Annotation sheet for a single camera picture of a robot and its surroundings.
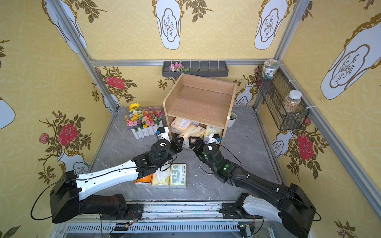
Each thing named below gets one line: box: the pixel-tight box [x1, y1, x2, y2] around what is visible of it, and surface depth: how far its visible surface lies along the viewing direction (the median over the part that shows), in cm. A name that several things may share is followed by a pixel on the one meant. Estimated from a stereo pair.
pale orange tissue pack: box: [170, 117, 193, 134], surface depth 85 cm
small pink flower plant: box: [168, 61, 191, 72], surface depth 89 cm
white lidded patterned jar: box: [262, 59, 281, 80], surface depth 87 cm
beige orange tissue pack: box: [179, 123, 207, 150], surface depth 81 cm
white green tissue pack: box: [168, 163, 188, 189], surface depth 81 cm
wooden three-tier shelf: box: [162, 73, 238, 146], surface depth 81 cm
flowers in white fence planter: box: [125, 102, 165, 140], surface depth 97 cm
